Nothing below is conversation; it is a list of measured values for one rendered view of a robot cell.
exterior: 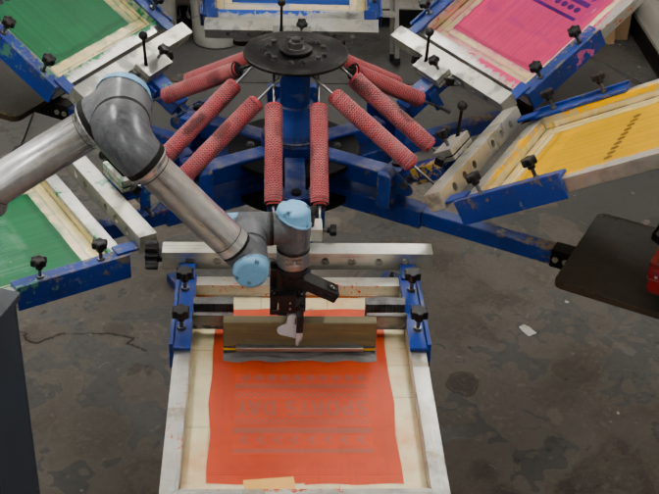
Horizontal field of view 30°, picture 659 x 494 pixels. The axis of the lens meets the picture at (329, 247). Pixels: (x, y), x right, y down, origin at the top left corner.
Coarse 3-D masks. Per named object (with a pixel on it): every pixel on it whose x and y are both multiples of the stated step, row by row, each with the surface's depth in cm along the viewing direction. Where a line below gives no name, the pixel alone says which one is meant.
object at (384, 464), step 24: (312, 312) 304; (336, 312) 304; (360, 312) 304; (384, 360) 289; (384, 384) 281; (384, 408) 274; (384, 432) 267; (312, 456) 260; (336, 456) 261; (360, 456) 261; (384, 456) 261; (312, 480) 254; (336, 480) 254; (360, 480) 255; (384, 480) 255
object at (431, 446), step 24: (216, 288) 306; (240, 288) 306; (264, 288) 306; (360, 288) 308; (384, 288) 308; (192, 336) 292; (168, 408) 266; (432, 408) 269; (168, 432) 259; (432, 432) 262; (168, 456) 253; (432, 456) 256; (168, 480) 247; (432, 480) 250
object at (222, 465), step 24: (240, 312) 302; (264, 312) 303; (216, 336) 294; (216, 360) 286; (216, 384) 279; (216, 408) 272; (216, 432) 265; (216, 456) 259; (240, 456) 259; (264, 456) 260; (288, 456) 260; (216, 480) 253; (240, 480) 253
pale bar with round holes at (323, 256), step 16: (176, 256) 308; (192, 256) 309; (208, 256) 309; (272, 256) 310; (320, 256) 310; (336, 256) 310; (352, 256) 311; (368, 256) 311; (384, 256) 311; (400, 256) 311; (416, 256) 311; (432, 256) 312
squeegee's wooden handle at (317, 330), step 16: (224, 320) 283; (240, 320) 283; (256, 320) 283; (272, 320) 283; (304, 320) 284; (320, 320) 284; (336, 320) 284; (352, 320) 285; (368, 320) 285; (224, 336) 284; (240, 336) 285; (256, 336) 285; (272, 336) 285; (304, 336) 285; (320, 336) 286; (336, 336) 286; (352, 336) 286; (368, 336) 286
